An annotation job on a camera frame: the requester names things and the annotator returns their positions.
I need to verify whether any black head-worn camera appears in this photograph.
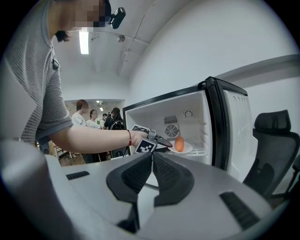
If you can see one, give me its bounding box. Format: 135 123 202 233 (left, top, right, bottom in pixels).
107 7 127 30

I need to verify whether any long ceiling light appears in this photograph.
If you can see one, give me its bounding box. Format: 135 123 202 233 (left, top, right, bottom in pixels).
78 30 90 55

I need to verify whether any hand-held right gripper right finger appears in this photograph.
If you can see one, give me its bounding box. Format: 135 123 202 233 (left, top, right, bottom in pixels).
140 152 285 240

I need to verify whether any person's left hand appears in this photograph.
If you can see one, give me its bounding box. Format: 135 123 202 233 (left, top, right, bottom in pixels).
131 130 150 146

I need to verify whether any white round plate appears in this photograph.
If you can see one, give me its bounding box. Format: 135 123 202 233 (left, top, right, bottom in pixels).
167 140 194 155

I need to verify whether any person's head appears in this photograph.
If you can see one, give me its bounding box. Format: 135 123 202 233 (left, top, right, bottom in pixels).
48 0 111 43

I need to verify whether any black office chair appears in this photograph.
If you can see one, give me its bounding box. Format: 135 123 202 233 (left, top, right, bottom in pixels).
242 109 300 201

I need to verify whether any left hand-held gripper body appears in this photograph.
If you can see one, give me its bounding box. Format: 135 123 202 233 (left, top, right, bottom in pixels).
130 125 158 155

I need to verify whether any black mini fridge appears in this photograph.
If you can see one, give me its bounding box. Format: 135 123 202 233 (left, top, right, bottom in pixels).
122 76 258 183

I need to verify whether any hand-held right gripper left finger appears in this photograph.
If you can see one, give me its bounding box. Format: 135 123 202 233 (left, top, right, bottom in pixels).
61 152 154 235

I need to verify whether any orange carrot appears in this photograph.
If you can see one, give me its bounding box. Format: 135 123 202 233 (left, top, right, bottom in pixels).
174 136 185 152

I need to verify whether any person's left forearm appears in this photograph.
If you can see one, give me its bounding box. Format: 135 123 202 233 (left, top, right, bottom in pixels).
50 123 132 155

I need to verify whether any person's grey striped shirt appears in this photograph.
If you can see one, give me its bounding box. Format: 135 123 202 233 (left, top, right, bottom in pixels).
0 0 74 146

